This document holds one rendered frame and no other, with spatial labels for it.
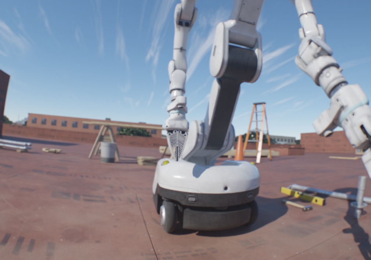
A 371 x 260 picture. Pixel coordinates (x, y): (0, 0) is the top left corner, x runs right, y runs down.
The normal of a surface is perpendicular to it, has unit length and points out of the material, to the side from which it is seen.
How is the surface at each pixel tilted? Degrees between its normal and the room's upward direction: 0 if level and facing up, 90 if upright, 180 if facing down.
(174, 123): 82
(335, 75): 67
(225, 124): 122
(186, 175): 58
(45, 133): 90
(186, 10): 128
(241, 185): 89
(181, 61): 103
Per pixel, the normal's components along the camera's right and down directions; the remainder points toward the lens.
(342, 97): -0.45, -0.49
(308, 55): -0.82, 0.23
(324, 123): -0.98, 0.00
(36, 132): 0.31, -0.08
